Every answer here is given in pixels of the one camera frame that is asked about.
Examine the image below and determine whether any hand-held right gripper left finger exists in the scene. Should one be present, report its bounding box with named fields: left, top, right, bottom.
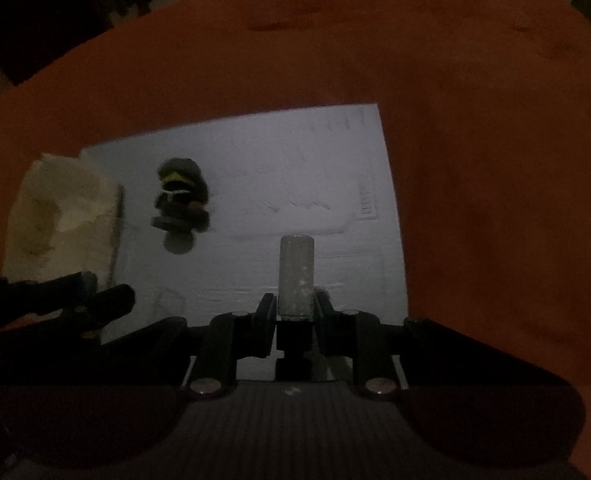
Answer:
left=40, top=293, right=277, bottom=401

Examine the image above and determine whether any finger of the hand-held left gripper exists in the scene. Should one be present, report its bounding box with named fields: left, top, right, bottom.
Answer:
left=58, top=284, right=137, bottom=343
left=0, top=271, right=99, bottom=318

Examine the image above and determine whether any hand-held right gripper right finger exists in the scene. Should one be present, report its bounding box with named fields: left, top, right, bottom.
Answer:
left=315, top=292, right=572, bottom=401

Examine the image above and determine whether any white remote control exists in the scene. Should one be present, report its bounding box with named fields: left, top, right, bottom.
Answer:
left=279, top=233, right=316, bottom=322

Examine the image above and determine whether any dark figurine keychain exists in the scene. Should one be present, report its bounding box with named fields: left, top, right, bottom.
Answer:
left=150, top=157, right=212, bottom=257

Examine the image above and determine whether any white paper sheet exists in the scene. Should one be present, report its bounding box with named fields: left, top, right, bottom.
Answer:
left=79, top=103, right=407, bottom=382

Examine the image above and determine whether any orange blanket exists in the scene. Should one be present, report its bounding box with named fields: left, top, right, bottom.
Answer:
left=0, top=0, right=591, bottom=480

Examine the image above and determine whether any dark wardrobe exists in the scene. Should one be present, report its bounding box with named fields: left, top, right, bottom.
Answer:
left=0, top=0, right=113, bottom=87

